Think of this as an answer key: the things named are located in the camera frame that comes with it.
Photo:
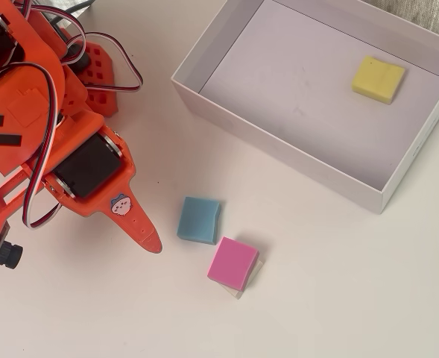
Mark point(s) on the beige woven curtain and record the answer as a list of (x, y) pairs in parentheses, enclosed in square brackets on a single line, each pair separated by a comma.
[(428, 15)]

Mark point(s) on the blue foam cuboid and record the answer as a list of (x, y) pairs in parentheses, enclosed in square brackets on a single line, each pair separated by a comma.
[(196, 220)]

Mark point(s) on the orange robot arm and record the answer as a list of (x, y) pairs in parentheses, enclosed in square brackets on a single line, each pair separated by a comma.
[(25, 93)]

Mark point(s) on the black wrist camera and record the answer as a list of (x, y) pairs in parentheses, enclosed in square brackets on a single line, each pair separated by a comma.
[(8, 255)]

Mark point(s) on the white foam cuboid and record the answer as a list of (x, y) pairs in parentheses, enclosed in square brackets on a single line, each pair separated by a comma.
[(236, 294)]

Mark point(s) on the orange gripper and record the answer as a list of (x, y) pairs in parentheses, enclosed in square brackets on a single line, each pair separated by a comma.
[(86, 168)]

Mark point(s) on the pink foam cuboid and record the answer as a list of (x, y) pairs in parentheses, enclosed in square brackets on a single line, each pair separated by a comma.
[(232, 263)]

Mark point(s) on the yellow foam cuboid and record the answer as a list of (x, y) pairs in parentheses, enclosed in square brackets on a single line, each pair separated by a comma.
[(377, 78)]

